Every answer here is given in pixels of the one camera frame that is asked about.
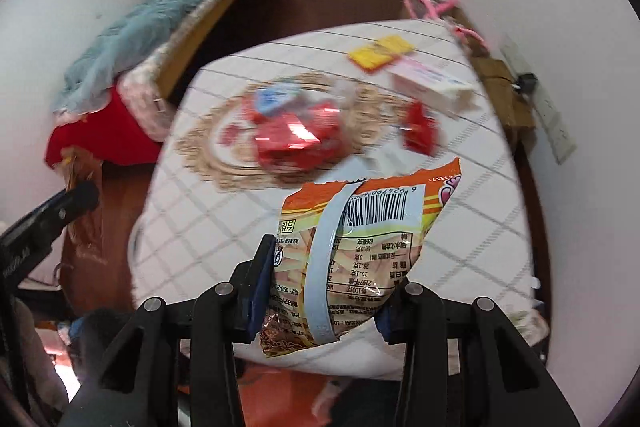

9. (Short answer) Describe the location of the pink white toothpaste box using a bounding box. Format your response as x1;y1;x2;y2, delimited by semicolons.
388;57;475;116

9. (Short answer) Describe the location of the light blue blanket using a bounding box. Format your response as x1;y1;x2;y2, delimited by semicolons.
52;0;204;114

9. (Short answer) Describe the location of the pink checked quilt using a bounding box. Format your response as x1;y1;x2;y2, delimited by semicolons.
116;0;234;143

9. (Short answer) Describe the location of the white checked tablecloth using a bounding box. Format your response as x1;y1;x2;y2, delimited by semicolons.
131;20;549;379

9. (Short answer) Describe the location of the black power adapter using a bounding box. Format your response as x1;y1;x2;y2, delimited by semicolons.
514;72;538;96

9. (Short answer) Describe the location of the red shiny snack bag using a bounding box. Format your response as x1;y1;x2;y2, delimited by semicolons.
241;77;354;176

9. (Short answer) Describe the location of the wooden bed frame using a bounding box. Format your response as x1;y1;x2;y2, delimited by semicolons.
155;0;235;98

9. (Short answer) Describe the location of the pink plastic hanger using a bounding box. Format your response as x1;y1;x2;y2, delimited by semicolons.
401;0;489;56

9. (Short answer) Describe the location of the red bed sheet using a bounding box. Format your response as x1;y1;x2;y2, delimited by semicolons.
44;86;162;168

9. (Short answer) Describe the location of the yellow flat packet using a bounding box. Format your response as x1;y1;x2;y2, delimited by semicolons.
347;35;414;72

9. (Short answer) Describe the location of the small red wrapper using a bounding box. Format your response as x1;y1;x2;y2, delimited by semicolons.
400;101;438;156

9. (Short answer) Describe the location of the orange snack bag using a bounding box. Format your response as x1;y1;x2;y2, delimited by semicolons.
259;159;461;358

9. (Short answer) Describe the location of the brown cardboard box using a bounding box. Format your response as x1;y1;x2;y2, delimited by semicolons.
470;57;536;150

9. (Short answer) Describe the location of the white power strip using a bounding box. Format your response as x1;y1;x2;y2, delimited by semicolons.
500;35;576;165

